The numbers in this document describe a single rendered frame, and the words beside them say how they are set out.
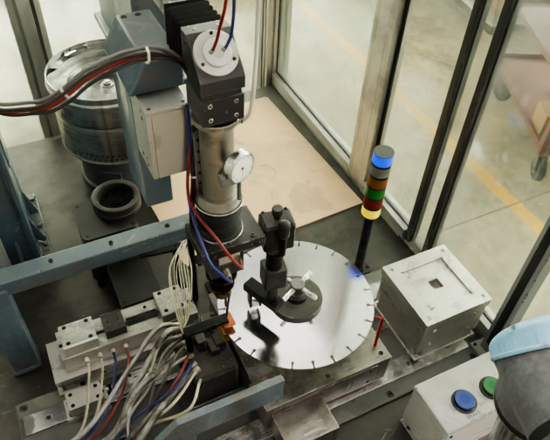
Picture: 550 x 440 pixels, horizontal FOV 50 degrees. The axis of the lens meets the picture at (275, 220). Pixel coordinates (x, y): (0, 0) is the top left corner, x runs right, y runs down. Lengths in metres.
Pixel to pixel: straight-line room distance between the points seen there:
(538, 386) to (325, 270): 0.67
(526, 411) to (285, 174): 1.23
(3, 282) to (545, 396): 0.95
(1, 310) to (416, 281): 0.89
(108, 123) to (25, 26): 0.44
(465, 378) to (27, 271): 0.89
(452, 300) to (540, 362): 0.66
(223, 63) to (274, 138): 1.20
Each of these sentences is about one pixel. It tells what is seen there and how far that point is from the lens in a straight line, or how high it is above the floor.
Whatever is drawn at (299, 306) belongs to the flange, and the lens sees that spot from 1.24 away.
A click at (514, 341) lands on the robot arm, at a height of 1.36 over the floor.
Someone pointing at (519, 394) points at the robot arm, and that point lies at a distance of 0.78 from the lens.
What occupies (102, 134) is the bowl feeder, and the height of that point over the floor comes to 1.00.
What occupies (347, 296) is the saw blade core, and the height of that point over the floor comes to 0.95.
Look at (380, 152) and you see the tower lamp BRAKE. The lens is 1.30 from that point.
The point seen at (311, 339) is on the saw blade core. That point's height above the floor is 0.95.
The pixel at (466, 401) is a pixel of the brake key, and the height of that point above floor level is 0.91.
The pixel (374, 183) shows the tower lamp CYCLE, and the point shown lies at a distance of 1.34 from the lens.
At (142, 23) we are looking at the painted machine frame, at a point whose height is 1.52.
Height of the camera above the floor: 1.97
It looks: 46 degrees down
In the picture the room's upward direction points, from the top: 3 degrees clockwise
